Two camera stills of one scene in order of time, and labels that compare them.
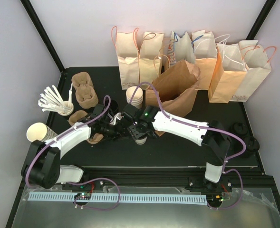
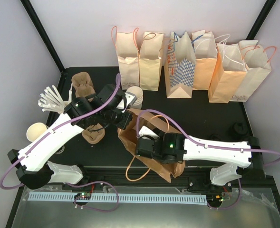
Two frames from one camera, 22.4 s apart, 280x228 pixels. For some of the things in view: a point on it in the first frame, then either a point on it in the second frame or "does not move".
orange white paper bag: (205, 49) does not move
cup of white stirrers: (50, 99) does not move
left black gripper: (119, 133) → (122, 124)
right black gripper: (135, 134) → (162, 132)
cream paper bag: (150, 56) does not move
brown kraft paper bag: (178, 90) → (129, 135)
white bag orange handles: (128, 54) does not move
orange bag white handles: (229, 68) does not move
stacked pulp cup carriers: (85, 94) does not move
